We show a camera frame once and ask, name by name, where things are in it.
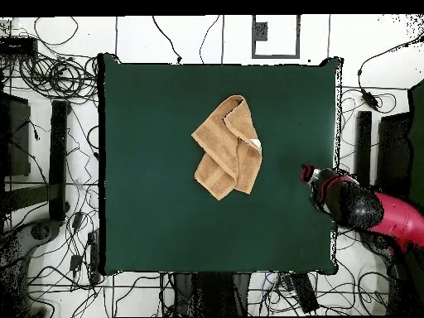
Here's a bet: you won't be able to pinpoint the black upright stand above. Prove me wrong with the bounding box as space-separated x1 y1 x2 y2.
355 110 373 186
48 99 71 222

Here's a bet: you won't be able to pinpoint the dark pedestal leg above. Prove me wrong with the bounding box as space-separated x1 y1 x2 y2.
0 219 62 266

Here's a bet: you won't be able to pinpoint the tan terry towel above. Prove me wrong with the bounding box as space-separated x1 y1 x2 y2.
190 94 263 201

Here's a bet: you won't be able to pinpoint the black power adapter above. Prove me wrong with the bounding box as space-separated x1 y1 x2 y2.
360 88 380 110
69 253 83 273

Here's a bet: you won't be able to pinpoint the flat black device box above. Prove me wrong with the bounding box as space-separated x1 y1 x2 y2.
0 36 39 56

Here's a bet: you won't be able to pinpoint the coiled black cables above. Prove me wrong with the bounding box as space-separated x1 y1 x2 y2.
18 54 99 100

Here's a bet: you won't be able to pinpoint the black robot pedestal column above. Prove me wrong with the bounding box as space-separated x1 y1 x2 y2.
173 272 251 317

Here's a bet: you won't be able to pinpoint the dark green table cloth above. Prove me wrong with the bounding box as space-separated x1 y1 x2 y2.
98 52 344 276

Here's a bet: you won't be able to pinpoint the dark green fabric item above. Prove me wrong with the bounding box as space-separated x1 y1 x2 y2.
408 79 424 208

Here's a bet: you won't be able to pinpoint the black power strip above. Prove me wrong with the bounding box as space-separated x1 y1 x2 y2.
290 272 320 315

